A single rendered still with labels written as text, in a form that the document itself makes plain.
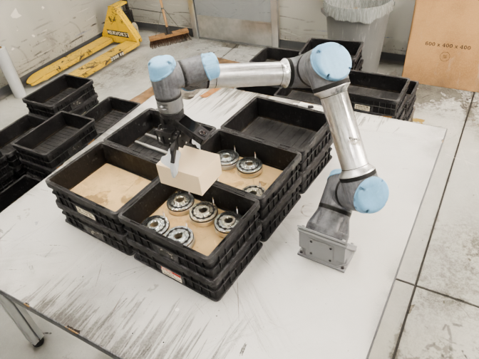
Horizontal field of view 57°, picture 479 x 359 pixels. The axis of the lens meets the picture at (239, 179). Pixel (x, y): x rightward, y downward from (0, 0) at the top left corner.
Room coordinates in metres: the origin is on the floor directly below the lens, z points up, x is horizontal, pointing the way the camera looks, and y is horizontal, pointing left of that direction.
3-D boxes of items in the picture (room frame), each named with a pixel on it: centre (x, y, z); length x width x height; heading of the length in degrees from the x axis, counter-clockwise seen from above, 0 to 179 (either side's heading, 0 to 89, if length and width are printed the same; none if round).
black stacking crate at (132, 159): (1.34, 0.50, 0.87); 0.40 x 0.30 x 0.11; 52
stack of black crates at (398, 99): (2.37, -0.87, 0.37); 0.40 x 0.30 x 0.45; 56
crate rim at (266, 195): (1.33, 0.00, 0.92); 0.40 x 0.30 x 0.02; 52
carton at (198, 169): (1.11, 0.15, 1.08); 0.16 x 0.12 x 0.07; 56
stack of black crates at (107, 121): (2.61, 0.84, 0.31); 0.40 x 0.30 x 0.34; 146
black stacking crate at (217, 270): (1.10, 0.18, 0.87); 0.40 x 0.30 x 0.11; 52
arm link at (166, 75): (1.12, 0.17, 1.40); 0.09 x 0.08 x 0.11; 109
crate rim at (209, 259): (1.10, 0.18, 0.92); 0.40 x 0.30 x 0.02; 52
